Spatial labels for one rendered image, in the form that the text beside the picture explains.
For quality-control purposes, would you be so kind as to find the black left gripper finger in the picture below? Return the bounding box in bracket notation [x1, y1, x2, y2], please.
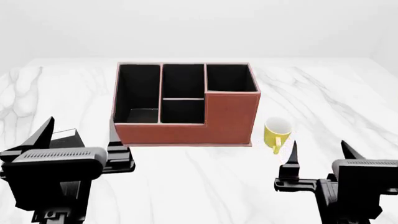
[106, 118, 131, 162]
[17, 116, 55, 153]

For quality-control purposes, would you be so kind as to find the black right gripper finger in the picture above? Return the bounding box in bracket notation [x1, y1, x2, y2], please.
[340, 139, 364, 161]
[277, 139, 303, 180]

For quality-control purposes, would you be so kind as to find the yellow and white mug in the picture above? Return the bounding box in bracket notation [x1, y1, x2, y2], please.
[263, 116, 293, 155]

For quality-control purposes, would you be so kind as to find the brown leather desk caddy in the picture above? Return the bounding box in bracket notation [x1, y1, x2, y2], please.
[109, 62, 262, 147]

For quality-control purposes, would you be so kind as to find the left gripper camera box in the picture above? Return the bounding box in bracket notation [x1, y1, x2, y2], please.
[1, 146, 108, 211]

